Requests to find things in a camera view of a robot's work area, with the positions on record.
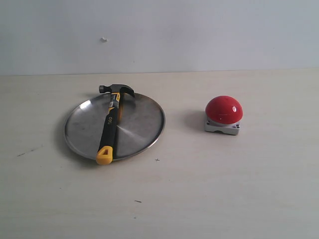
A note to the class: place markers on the black yellow claw hammer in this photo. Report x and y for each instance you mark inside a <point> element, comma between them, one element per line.
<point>105,153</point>

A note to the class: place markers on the red dome push button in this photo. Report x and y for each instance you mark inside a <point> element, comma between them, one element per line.
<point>223,114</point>

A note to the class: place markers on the round steel plate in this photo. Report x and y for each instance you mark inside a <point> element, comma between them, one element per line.
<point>141,123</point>

